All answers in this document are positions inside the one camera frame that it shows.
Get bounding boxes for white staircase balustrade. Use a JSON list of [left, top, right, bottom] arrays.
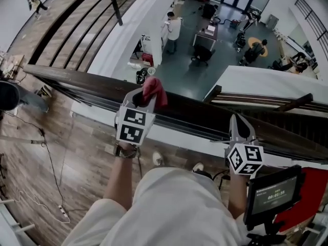
[[203, 65, 328, 105]]

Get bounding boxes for dark wooden handrail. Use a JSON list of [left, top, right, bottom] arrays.
[[23, 0, 328, 163]]

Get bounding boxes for light wooden table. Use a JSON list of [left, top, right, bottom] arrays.
[[0, 54, 27, 78]]

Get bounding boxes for dark wrist strap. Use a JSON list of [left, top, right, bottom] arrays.
[[113, 143, 141, 160]]

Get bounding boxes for person's white shirt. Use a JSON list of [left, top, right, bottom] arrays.
[[61, 167, 254, 246]]

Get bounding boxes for red panel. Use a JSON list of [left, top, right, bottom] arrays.
[[273, 167, 328, 233]]

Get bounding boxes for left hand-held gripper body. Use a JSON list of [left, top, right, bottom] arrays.
[[114, 106, 157, 147]]

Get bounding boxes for white floor cable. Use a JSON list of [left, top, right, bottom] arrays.
[[10, 188, 72, 224]]

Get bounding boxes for round orange rug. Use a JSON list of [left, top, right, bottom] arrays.
[[248, 36, 270, 58]]

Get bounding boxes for white metal rack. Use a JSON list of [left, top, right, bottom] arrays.
[[0, 198, 36, 246]]

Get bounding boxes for person's right forearm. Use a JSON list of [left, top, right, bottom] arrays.
[[227, 173, 251, 219]]

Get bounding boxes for gray tall bin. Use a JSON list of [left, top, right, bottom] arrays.
[[265, 14, 280, 31]]

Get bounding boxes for person's black trousers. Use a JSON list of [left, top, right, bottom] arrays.
[[193, 170, 214, 182]]

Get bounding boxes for black floor cable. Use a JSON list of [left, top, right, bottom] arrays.
[[5, 110, 90, 214]]

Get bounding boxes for black white patterned bag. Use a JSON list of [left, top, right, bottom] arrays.
[[135, 67, 150, 85]]

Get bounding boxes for black tether cable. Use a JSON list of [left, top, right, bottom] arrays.
[[211, 169, 232, 191], [136, 147, 144, 178]]

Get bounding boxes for person's white shoe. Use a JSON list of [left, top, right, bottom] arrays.
[[152, 151, 165, 167], [191, 161, 206, 173]]

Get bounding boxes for gray rectangular table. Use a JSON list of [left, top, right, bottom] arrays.
[[193, 24, 220, 52]]

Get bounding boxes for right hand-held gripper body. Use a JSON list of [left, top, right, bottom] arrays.
[[224, 139, 264, 176]]

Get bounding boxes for black monitor stand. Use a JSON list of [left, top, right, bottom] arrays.
[[247, 220, 287, 246]]

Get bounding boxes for red crate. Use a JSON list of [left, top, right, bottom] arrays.
[[141, 53, 155, 66]]

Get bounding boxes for person's left forearm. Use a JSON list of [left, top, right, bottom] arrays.
[[102, 150, 139, 212]]

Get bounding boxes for pink cloth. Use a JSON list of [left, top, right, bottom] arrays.
[[141, 76, 169, 110]]

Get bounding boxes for black office chair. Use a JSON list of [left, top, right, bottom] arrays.
[[0, 152, 8, 197], [191, 44, 216, 67]]

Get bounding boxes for black metal balcony railing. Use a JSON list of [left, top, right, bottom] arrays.
[[294, 0, 328, 62]]

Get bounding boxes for black monitor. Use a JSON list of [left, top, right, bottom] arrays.
[[243, 165, 306, 232]]

